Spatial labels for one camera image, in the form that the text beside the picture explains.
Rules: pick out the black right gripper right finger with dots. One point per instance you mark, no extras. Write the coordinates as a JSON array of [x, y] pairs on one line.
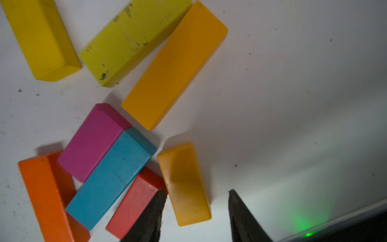
[[244, 227]]

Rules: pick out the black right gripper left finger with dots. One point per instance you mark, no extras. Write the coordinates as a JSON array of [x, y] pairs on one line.
[[147, 228]]

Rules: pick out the small amber block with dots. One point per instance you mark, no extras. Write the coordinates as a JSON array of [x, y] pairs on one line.
[[184, 183]]

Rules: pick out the orange block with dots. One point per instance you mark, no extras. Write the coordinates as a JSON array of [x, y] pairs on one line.
[[50, 189]]

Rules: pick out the amber long block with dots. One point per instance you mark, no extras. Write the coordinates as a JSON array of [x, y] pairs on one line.
[[189, 47]]

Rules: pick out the lime yellow block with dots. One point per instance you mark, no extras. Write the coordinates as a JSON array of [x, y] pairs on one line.
[[129, 37]]

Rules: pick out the red block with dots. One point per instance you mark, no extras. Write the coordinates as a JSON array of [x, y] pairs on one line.
[[145, 186]]

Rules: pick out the teal long block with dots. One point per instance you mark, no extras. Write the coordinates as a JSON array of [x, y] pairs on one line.
[[119, 167]]

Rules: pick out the magenta block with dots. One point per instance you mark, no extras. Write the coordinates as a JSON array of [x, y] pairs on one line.
[[91, 142]]

